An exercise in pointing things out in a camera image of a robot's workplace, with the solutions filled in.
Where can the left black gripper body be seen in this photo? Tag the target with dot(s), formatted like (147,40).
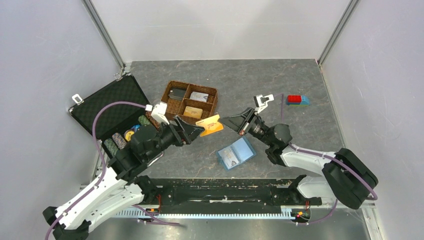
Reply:
(169,135)

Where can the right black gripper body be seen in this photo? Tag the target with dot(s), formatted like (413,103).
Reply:
(256,128)

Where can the gold credit card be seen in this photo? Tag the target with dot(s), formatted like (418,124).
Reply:
(211,125)

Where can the blue card holder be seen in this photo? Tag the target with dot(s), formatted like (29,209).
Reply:
(242,149)

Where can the silver VIP credit card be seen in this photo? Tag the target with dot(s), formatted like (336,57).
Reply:
(229,158)

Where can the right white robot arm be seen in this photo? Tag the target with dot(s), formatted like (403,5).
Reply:
(340,175)

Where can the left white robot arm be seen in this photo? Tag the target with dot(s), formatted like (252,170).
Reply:
(120,183)

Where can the gold VIP card stack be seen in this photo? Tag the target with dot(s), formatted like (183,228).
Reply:
(193,112)

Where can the black VIP card stack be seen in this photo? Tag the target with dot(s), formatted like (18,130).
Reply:
(177,94)

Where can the brown woven divided basket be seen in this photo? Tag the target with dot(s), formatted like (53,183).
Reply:
(176,107)

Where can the yellow poker chip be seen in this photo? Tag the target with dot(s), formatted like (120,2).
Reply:
(128,134)

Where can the red blue toy brick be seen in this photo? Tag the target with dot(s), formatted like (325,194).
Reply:
(299,100)

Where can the black poker chip case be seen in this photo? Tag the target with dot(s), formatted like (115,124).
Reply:
(118,118)

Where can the green chip row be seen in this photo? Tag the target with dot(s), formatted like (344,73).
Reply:
(111,147)

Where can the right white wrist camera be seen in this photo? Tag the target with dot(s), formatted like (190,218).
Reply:
(261,102)

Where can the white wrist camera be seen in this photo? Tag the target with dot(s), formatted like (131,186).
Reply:
(261,102)
(157,112)

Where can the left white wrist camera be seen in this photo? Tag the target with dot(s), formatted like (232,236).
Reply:
(157,112)

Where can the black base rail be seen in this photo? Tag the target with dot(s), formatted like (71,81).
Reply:
(224,195)

